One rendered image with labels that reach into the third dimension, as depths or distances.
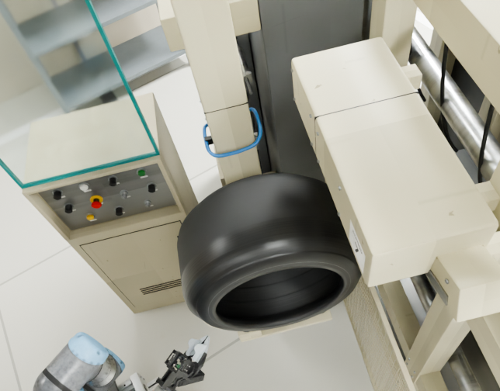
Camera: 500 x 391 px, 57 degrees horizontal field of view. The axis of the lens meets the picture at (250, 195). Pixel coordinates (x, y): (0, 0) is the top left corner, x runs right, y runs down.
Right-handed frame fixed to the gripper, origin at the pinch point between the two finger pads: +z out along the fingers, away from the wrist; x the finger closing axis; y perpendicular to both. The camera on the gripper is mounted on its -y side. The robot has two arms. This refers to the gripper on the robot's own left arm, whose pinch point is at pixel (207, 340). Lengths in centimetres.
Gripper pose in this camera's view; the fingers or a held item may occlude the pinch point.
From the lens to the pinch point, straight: 165.6
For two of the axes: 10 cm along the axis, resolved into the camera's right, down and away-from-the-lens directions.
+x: -6.6, -2.4, 7.1
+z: 5.7, -7.7, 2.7
